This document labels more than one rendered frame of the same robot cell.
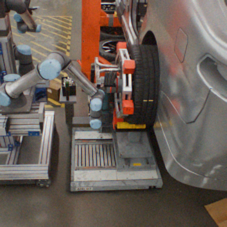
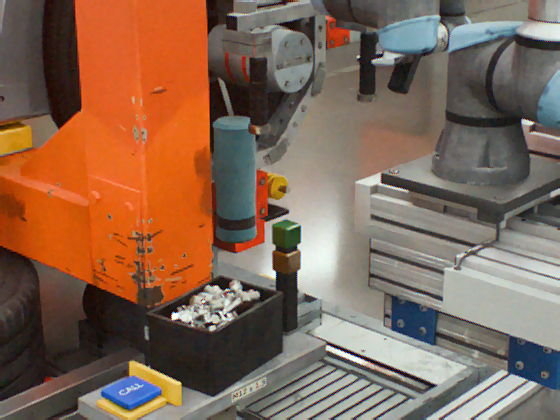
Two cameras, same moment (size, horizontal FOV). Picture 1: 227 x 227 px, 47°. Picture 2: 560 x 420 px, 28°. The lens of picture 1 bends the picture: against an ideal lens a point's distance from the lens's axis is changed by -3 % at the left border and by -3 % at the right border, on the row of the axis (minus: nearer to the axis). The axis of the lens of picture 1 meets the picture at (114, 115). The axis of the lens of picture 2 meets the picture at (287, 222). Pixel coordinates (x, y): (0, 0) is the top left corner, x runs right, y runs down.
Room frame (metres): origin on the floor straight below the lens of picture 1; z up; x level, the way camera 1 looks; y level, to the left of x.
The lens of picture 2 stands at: (3.35, 1.95, 1.36)
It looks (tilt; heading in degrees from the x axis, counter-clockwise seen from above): 20 degrees down; 231
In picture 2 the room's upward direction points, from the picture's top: straight up
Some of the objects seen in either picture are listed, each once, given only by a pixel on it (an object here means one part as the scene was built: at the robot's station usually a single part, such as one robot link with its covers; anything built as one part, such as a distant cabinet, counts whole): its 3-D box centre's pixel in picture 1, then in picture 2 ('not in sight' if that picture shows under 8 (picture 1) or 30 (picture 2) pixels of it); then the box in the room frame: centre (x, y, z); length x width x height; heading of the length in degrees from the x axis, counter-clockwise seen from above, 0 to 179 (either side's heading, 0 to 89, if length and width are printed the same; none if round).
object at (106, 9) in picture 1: (107, 12); not in sight; (5.45, 0.33, 0.39); 0.66 x 0.66 x 0.24
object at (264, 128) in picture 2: (92, 76); (258, 93); (2.03, 0.22, 0.83); 0.04 x 0.04 x 0.16
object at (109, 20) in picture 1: (108, 14); not in sight; (4.29, 0.25, 0.69); 0.52 x 0.17 x 0.35; 99
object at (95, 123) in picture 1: (95, 120); (448, 32); (1.40, 0.12, 0.85); 0.11 x 0.08 x 0.09; 9
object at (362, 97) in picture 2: not in sight; (367, 64); (1.70, 0.17, 0.83); 0.04 x 0.04 x 0.16
